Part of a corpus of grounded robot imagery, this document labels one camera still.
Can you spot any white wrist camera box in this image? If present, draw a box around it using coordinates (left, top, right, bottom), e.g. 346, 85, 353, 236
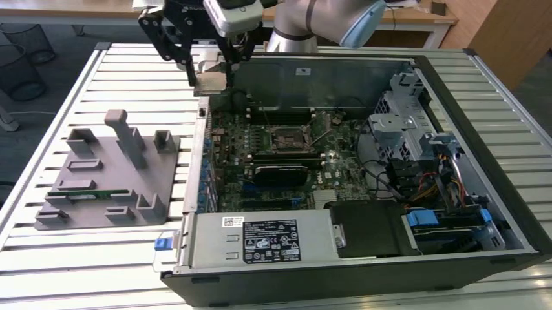
202, 0, 265, 38

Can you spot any silver power supply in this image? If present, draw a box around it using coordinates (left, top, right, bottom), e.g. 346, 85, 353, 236
174, 211, 349, 271

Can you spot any black expansion slot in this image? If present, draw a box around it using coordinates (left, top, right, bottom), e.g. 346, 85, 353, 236
239, 199, 290, 208

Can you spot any metal socket cover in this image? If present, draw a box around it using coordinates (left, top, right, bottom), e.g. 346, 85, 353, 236
301, 122, 315, 146

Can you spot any grey parts rack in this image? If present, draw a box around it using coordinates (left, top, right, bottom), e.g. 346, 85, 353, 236
33, 108, 184, 231

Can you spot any green motherboard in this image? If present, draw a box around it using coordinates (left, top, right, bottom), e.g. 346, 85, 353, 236
206, 108, 376, 214

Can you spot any grey cable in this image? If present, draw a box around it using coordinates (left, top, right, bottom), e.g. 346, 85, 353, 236
446, 154, 468, 195

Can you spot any silver CPU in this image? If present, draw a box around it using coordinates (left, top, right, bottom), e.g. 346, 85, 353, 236
193, 71, 229, 97

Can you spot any grey metal stand foot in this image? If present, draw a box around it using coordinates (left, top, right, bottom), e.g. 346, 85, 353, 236
0, 90, 20, 132

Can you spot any black graphics card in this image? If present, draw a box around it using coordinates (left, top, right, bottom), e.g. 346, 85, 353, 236
251, 164, 310, 189

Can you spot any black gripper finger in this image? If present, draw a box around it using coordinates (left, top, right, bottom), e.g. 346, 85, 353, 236
138, 8, 198, 87
215, 32, 257, 90

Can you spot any coloured wire bundle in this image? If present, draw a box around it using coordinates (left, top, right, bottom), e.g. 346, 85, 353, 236
402, 170, 469, 209

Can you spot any silver metal drive cage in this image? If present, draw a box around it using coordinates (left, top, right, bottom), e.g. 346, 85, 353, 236
369, 71, 437, 162

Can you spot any green RAM stick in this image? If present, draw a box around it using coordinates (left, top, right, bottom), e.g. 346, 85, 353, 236
47, 189, 132, 198

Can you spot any black PC case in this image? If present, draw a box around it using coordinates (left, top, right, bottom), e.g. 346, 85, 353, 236
152, 50, 545, 308

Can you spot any black mesh waste bin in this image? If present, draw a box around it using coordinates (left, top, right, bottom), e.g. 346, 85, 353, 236
0, 43, 47, 103
4, 24, 58, 64

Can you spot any hard disk in blue carrier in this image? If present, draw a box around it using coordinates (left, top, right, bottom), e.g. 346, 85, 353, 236
405, 208, 492, 256

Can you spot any CPU socket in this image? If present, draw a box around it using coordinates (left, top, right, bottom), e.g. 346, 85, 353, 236
267, 125, 315, 153

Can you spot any wooden cabinet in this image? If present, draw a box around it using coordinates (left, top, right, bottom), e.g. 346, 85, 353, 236
441, 0, 552, 90

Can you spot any silver chipset heatsink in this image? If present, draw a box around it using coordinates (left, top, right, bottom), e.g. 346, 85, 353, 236
313, 189, 338, 208

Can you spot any black plastic shroud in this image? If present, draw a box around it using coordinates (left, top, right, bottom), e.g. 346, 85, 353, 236
322, 199, 420, 259

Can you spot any wooden desk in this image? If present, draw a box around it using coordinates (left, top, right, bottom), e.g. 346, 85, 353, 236
0, 0, 458, 49

